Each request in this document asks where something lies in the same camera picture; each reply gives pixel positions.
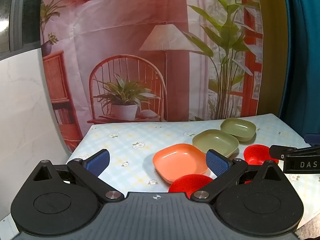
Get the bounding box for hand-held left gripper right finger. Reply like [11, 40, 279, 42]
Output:
[190, 149, 284, 203]

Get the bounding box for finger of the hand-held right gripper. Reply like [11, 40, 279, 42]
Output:
[269, 145, 320, 159]
[304, 133, 320, 147]

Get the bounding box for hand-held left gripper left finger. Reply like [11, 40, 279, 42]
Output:
[32, 149, 125, 203]

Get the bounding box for red round bowl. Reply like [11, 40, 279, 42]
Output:
[243, 144, 279, 166]
[168, 174, 214, 194]

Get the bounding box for green square bowl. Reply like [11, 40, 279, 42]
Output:
[220, 118, 257, 142]

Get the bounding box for green square plate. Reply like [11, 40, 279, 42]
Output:
[192, 129, 240, 159]

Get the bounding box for floral checked tablecloth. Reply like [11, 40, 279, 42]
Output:
[67, 114, 320, 230]

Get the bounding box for orange square plate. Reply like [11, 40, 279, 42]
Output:
[152, 143, 209, 183]

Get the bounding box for teal curtain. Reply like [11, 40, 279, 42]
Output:
[279, 0, 320, 135]

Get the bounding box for printed room scene backdrop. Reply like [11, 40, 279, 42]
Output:
[40, 0, 265, 153]

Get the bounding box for dark window frame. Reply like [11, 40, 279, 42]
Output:
[0, 0, 42, 60]

